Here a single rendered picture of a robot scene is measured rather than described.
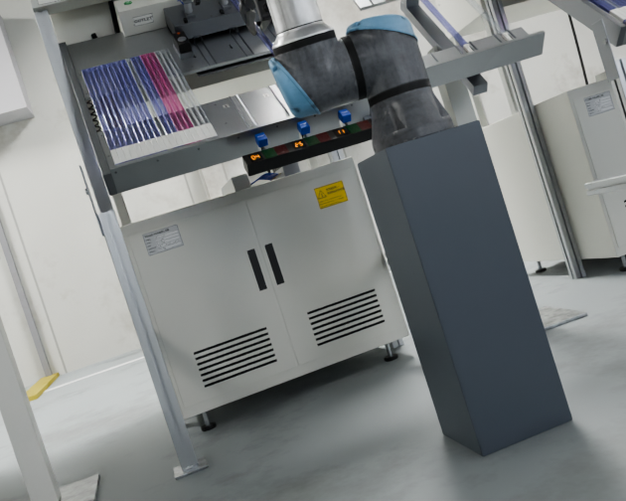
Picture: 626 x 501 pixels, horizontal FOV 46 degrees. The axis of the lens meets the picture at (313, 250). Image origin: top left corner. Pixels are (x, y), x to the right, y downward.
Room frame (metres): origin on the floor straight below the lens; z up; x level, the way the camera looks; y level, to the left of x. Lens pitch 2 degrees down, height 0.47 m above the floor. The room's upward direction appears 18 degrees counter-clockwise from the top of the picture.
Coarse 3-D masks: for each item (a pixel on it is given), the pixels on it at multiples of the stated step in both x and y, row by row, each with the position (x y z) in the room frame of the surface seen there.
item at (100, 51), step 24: (72, 48) 2.21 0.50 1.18; (96, 48) 2.20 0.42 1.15; (120, 48) 2.18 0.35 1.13; (144, 48) 2.17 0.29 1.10; (168, 48) 2.16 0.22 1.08; (192, 48) 2.15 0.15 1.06; (216, 48) 2.14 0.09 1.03; (240, 48) 2.13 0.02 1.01; (264, 48) 2.12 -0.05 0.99; (192, 72) 2.06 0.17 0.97; (216, 72) 2.13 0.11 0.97
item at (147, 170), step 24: (288, 120) 1.81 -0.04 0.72; (312, 120) 1.84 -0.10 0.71; (336, 120) 1.86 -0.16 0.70; (360, 120) 1.89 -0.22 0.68; (192, 144) 1.75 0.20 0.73; (216, 144) 1.77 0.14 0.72; (240, 144) 1.80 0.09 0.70; (120, 168) 1.71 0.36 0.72; (144, 168) 1.74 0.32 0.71; (168, 168) 1.76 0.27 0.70; (192, 168) 1.79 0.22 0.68; (120, 192) 1.75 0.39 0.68
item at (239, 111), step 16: (240, 96) 1.94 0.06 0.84; (256, 96) 1.93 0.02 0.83; (272, 96) 1.93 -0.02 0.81; (208, 112) 1.89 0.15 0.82; (224, 112) 1.89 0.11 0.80; (240, 112) 1.88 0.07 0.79; (256, 112) 1.88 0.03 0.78; (272, 112) 1.87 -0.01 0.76; (288, 112) 1.85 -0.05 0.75; (224, 128) 1.83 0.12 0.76; (240, 128) 1.83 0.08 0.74; (112, 160) 1.77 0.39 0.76
